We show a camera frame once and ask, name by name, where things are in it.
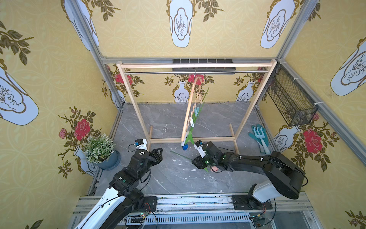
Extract pink artificial tulip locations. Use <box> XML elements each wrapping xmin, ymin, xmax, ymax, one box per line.
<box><xmin>171</xmin><ymin>151</ymin><xmax>219</xmax><ymax>173</ymax></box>

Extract blue artificial tulip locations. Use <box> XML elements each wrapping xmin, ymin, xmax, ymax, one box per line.
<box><xmin>182</xmin><ymin>127</ymin><xmax>194</xmax><ymax>150</ymax></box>

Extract yellow artificial tulip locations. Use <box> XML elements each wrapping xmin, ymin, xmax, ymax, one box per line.
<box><xmin>192</xmin><ymin>87</ymin><xmax>209</xmax><ymax>114</ymax></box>

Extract curved wooden clip hanger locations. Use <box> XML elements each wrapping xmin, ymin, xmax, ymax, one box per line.
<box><xmin>181</xmin><ymin>73</ymin><xmax>204</xmax><ymax>146</ymax></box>

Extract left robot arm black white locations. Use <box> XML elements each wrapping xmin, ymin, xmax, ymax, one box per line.
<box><xmin>76</xmin><ymin>148</ymin><xmax>163</xmax><ymax>229</ymax></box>

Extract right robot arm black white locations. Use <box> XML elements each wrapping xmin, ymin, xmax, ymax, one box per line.
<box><xmin>192</xmin><ymin>141</ymin><xmax>306</xmax><ymax>204</ymax></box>

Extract white clothes peg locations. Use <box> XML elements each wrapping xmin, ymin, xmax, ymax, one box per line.
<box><xmin>189</xmin><ymin>117</ymin><xmax>194</xmax><ymax>128</ymax></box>

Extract teal clothes peg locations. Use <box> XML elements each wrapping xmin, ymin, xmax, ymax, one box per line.
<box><xmin>194</xmin><ymin>107</ymin><xmax>200</xmax><ymax>117</ymax></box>

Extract potted white flower plant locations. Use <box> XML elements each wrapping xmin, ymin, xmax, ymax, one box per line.
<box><xmin>83</xmin><ymin>134</ymin><xmax>121</xmax><ymax>171</ymax></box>

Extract teal garden gloves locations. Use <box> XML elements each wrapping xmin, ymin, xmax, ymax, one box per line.
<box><xmin>248</xmin><ymin>124</ymin><xmax>271</xmax><ymax>155</ymax></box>

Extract light garden hand fork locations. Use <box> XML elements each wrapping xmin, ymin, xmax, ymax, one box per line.
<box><xmin>254</xmin><ymin>127</ymin><xmax>271</xmax><ymax>155</ymax></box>

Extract metal rack rod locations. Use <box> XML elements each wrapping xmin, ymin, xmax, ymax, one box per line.
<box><xmin>126</xmin><ymin>70</ymin><xmax>268</xmax><ymax>74</ymax></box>

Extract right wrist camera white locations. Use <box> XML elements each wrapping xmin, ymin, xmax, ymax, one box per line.
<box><xmin>194</xmin><ymin>140</ymin><xmax>206</xmax><ymax>158</ymax></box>

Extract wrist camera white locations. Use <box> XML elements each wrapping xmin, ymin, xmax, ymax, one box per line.
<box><xmin>194</xmin><ymin>140</ymin><xmax>206</xmax><ymax>158</ymax></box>
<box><xmin>134</xmin><ymin>138</ymin><xmax>147</xmax><ymax>150</ymax></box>

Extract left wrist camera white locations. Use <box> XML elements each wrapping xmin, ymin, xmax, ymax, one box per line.
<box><xmin>134</xmin><ymin>138</ymin><xmax>147</xmax><ymax>150</ymax></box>

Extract wooden clothes rack frame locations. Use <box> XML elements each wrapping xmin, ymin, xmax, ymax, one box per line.
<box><xmin>116</xmin><ymin>59</ymin><xmax>277</xmax><ymax>154</ymax></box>

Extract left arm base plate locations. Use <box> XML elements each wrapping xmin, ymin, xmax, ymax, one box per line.
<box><xmin>116</xmin><ymin>196</ymin><xmax>158</xmax><ymax>213</ymax></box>

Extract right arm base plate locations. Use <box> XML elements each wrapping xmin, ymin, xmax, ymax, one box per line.
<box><xmin>231</xmin><ymin>195</ymin><xmax>273</xmax><ymax>211</ymax></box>

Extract aluminium rail front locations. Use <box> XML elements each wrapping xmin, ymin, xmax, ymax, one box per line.
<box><xmin>72</xmin><ymin>192</ymin><xmax>314</xmax><ymax>216</ymax></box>

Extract black wire mesh basket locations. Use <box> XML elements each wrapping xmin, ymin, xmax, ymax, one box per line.
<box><xmin>266</xmin><ymin>63</ymin><xmax>318</xmax><ymax>127</ymax></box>

